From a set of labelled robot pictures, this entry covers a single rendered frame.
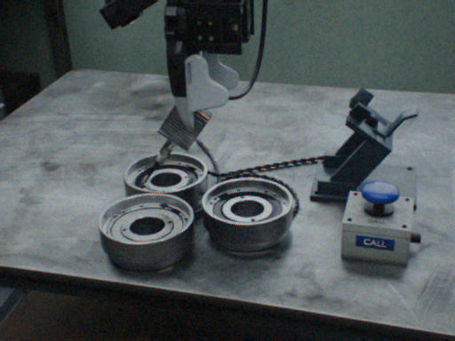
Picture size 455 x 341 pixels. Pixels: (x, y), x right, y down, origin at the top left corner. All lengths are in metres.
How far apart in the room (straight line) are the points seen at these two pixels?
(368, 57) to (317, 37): 0.18
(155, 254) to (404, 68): 1.77
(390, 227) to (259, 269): 0.14
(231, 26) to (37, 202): 0.35
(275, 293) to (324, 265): 0.07
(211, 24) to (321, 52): 1.72
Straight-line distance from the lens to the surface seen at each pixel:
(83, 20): 2.68
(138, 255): 0.75
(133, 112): 1.16
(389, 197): 0.76
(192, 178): 0.88
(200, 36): 0.74
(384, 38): 2.40
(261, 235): 0.77
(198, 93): 0.76
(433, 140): 1.06
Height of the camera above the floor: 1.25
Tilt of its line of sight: 28 degrees down
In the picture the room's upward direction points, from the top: 2 degrees counter-clockwise
